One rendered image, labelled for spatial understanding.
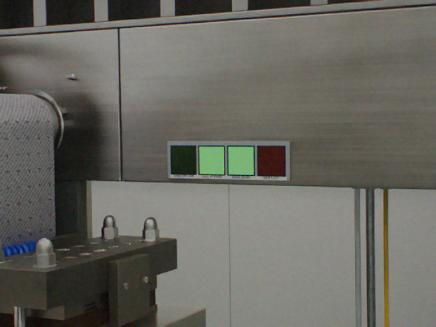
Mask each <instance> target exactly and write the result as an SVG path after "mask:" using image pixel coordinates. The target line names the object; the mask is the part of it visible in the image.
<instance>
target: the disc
mask: <svg viewBox="0 0 436 327"><path fill-rule="evenodd" d="M18 95H33V96H36V97H38V98H39V99H41V100H42V101H43V103H45V104H46V105H47V106H48V107H49V108H50V110H51V112H52V115H53V118H54V121H55V135H54V138H53V152H54V154H56V152H57V151H58V149H59V146H60V144H61V142H62V137H63V131H64V124H63V119H62V114H61V111H60V109H59V107H58V105H57V103H56V101H55V100H54V99H53V98H52V97H51V96H50V95H48V94H47V93H45V92H42V91H41V90H37V89H28V90H23V91H22V92H20V93H18Z"/></svg>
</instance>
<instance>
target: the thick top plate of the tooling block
mask: <svg viewBox="0 0 436 327"><path fill-rule="evenodd" d="M118 236H119V238H114V239H103V238H101V236H99V237H93V238H90V239H84V240H80V241H79V244H76V245H71V246H67V247H61V248H55V249H53V253H55V254H56V267H50V268H35V267H32V266H33V265H34V254H35V253H36V251H35V250H32V251H31V252H26V253H22V254H16V255H13V256H7V257H5V260H6V263H5V264H2V265H0V305H5V306H10V307H14V306H16V307H17V308H29V309H40V310H50V309H53V308H55V307H58V306H62V305H64V304H68V303H72V302H75V301H78V300H82V299H85V298H86V297H90V296H93V295H97V294H99V293H103V292H106V291H109V285H108V262H109V261H114V260H118V259H121V258H126V257H129V256H135V255H137V254H140V253H142V254H149V278H152V277H154V276H156V275H158V274H162V273H166V272H169V271H173V270H175V269H177V238H166V237H160V239H161V240H159V241H142V240H141V239H142V236H121V235H118Z"/></svg>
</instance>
